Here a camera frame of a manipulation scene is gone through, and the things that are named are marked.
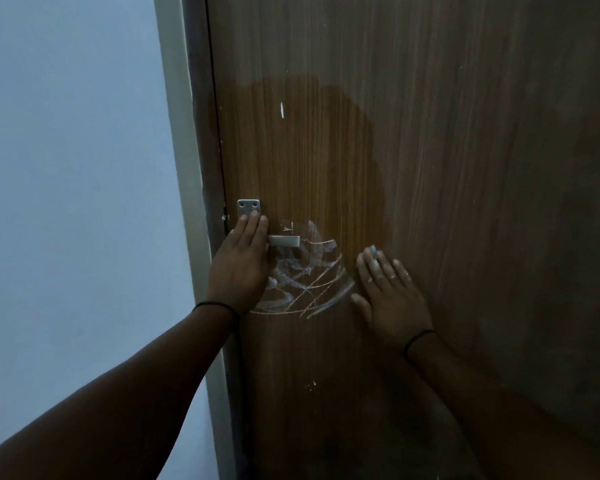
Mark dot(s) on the person's left hand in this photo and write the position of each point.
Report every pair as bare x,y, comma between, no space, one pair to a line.
240,269

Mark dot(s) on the person's right hand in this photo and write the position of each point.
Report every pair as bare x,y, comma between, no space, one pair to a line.
392,304

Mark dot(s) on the brown wooden door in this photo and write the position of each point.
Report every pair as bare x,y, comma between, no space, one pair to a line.
480,144

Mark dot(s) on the person's right forearm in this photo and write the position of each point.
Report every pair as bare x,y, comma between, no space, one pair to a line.
505,419

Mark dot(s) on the person's left forearm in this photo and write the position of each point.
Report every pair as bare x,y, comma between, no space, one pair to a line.
110,409

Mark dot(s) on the black wristband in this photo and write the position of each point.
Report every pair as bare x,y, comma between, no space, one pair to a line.
215,304
420,334

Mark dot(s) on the brown door frame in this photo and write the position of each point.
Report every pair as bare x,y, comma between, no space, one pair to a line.
200,119

